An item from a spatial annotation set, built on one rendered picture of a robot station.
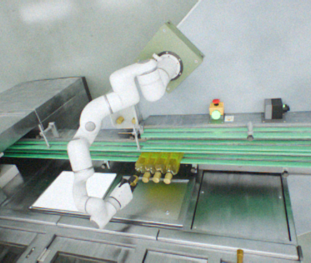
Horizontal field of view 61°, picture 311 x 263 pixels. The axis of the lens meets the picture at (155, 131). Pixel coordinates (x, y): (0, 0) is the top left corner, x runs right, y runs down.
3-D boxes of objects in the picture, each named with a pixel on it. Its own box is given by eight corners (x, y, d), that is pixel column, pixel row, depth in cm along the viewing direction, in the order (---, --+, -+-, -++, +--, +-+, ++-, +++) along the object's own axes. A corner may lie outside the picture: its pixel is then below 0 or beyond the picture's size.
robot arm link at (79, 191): (96, 164, 113) (108, 210, 116) (79, 163, 121) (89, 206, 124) (80, 171, 106) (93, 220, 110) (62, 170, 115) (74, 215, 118)
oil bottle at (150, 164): (156, 152, 160) (145, 175, 143) (154, 144, 157) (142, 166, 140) (165, 152, 158) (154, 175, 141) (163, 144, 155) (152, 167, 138)
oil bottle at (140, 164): (147, 151, 162) (135, 175, 145) (145, 144, 159) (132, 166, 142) (156, 151, 160) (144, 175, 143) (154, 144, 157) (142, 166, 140)
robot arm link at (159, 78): (153, 91, 126) (142, 106, 113) (144, 64, 120) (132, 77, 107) (172, 87, 122) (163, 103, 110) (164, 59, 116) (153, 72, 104)
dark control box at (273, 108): (264, 111, 141) (265, 119, 134) (264, 97, 137) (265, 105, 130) (281, 111, 138) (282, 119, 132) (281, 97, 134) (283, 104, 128)
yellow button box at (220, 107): (211, 113, 150) (209, 119, 144) (210, 101, 147) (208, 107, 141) (224, 113, 148) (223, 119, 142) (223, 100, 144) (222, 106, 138)
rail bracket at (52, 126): (61, 133, 189) (40, 152, 171) (52, 113, 181) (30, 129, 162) (66, 133, 187) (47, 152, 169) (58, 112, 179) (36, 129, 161)
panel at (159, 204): (63, 173, 180) (30, 211, 152) (62, 169, 178) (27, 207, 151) (195, 180, 150) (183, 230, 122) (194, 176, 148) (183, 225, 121)
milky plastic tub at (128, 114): (118, 121, 172) (112, 128, 165) (109, 89, 161) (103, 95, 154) (143, 121, 166) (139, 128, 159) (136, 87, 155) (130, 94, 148)
